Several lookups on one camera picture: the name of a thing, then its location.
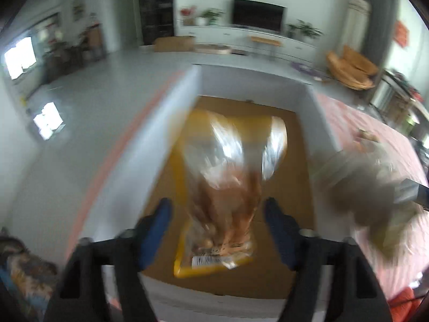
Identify white television cabinet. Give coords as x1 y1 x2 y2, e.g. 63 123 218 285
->
176 25 317 66

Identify black display cabinet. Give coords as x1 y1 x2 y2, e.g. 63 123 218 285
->
138 0 175 46

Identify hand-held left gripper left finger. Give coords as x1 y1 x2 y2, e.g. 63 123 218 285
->
43 197 173 322

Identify orange striped tablecloth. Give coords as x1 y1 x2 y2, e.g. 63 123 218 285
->
65 70 429 322

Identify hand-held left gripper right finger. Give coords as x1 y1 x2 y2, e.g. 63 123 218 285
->
263 197 394 322

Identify floral patterned cloth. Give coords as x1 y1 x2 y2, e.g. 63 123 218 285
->
0 227 58 322

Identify yellow clear snack bag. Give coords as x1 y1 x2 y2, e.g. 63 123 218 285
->
172 109 289 279

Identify green plant in white vase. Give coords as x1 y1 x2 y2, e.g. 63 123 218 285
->
200 8 224 26

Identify black flat television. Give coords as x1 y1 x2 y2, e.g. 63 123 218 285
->
231 0 288 34

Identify white cardboard box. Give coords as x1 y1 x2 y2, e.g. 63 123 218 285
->
72 64 342 322

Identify large green potted plant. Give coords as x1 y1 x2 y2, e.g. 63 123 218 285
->
298 19 324 39

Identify wooden stool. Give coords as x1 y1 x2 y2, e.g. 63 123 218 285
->
250 36 281 61

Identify purple floor mat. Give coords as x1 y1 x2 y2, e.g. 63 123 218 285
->
290 61 326 78

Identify brown cardboard box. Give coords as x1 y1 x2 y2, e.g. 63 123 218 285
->
153 36 196 53

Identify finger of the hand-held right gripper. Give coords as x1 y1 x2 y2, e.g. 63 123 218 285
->
395 178 429 210

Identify beige snack bag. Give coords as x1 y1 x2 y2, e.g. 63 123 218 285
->
312 141 426 259

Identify grey curtain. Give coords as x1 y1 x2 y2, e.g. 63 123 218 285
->
363 0 400 72

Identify red flower bouquet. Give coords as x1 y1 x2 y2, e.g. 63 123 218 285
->
180 6 198 25

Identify standing air conditioner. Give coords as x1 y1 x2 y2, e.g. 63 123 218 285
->
346 0 372 60

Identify orange lounge chair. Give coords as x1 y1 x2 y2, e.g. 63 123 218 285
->
326 45 379 91

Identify red wall decoration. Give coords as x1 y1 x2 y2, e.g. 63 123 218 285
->
393 20 410 46

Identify wooden rack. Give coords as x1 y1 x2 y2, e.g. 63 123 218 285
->
370 68 429 141

